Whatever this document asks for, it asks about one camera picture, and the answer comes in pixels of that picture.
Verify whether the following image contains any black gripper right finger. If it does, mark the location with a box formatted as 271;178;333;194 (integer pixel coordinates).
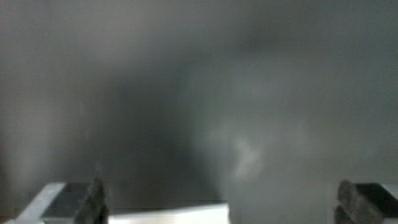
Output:
333;180;398;224

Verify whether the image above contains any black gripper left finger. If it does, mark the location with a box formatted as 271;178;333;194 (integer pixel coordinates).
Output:
12;179;108;224

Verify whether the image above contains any white drawer tray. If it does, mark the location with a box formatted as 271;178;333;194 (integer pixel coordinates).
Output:
0;0;398;224

